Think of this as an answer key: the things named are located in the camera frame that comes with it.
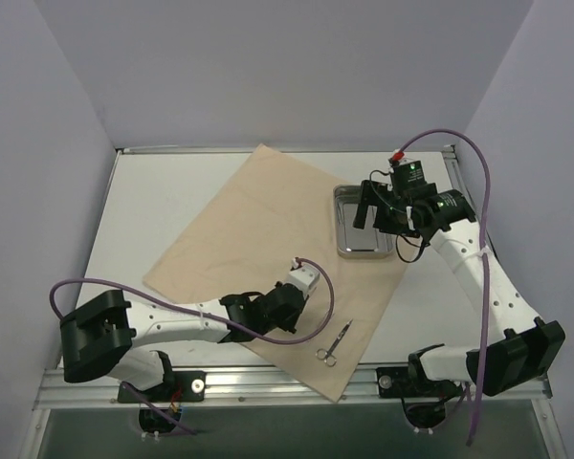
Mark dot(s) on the beige wrapping cloth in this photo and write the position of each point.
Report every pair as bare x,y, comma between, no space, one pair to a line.
272,209

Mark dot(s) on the steel surgical scissors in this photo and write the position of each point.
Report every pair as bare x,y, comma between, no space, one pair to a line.
327,355

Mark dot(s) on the aluminium front rail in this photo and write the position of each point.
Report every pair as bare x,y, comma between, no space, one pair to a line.
225,386

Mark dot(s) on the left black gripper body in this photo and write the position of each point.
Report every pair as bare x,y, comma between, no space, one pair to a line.
287,302

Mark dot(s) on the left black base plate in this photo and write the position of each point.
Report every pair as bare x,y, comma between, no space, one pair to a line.
178,386

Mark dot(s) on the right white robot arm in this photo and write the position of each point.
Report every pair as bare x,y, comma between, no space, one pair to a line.
519,345

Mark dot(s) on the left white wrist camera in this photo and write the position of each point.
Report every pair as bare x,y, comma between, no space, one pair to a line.
303,276

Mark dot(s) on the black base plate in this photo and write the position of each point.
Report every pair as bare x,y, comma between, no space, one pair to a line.
178,386
394,382

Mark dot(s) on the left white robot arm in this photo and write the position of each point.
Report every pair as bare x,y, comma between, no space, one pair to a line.
113,336

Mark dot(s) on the aluminium back rail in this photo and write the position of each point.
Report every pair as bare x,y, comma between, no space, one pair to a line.
176,149

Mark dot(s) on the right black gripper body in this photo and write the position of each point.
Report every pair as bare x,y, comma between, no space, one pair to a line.
383,210

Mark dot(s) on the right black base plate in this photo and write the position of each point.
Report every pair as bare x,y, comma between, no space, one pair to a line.
394,382

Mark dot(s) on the steel instrument tray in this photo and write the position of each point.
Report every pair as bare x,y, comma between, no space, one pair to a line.
367,243

